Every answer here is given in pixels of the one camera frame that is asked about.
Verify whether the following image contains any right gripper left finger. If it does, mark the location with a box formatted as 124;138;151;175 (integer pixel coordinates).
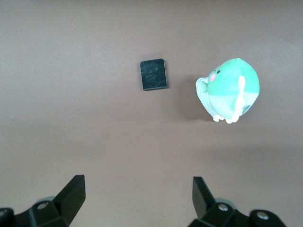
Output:
14;174;86;227

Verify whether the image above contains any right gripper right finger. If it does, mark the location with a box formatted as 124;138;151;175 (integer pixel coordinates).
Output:
188;176;252;227

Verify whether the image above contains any dark teal square block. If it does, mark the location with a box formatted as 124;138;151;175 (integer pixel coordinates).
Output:
139;58;171;92

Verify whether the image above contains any green dinosaur plush toy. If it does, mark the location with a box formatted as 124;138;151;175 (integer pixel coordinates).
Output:
195;57;260;124

